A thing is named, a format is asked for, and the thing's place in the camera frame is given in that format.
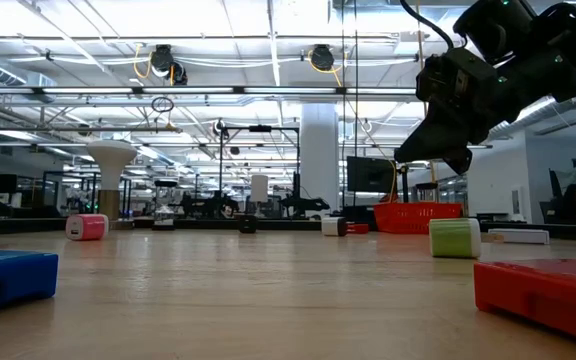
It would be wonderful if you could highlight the green and white wall charger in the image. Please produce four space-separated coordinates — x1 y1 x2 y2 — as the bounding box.
428 217 483 260

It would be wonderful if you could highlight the black cable reel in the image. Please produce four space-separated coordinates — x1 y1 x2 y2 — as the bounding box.
310 43 336 72
149 43 189 86

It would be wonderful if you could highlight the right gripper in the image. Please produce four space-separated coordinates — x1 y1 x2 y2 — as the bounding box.
393 46 512 177

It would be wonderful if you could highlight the white and black wall charger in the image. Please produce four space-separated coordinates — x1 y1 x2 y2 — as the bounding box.
320 215 348 237

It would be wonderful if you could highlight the yellow cable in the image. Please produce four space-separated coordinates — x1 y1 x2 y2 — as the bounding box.
414 0 439 185

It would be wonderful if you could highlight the black robot station frame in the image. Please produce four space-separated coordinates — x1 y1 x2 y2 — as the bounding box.
216 123 302 221

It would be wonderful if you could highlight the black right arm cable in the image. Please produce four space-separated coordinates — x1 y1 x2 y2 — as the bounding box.
398 0 457 51

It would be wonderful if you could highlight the white digital clock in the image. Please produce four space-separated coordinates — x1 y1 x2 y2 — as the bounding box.
487 228 551 246

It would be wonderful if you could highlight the black computer monitor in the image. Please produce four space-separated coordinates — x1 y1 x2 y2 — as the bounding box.
346 155 397 194

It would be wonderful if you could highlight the red flat plastic box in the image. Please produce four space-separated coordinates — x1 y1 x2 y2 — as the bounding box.
472 257 576 349

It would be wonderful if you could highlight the black coiled cable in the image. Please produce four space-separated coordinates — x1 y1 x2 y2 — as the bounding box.
150 95 175 114

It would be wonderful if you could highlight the long fluorescent light strip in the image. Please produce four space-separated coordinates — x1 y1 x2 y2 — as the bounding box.
0 85 418 97

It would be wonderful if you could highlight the pink wall charger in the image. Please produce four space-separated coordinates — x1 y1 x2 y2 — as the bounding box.
64 213 111 242

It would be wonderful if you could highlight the white ball on stand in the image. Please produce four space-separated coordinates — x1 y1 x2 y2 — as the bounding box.
82 138 139 232

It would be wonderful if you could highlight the small red plastic basket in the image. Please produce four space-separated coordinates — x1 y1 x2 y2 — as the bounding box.
373 201 464 235

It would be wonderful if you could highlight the blue plastic box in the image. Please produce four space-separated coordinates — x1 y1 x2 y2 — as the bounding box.
0 248 60 315

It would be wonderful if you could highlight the black aluminium table frame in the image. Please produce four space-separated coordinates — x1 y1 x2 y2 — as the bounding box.
0 215 576 242

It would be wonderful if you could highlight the white building column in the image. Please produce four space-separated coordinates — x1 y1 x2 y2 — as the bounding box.
299 102 341 214

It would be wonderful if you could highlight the white sand hourglass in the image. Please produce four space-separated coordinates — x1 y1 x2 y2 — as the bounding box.
152 178 179 232

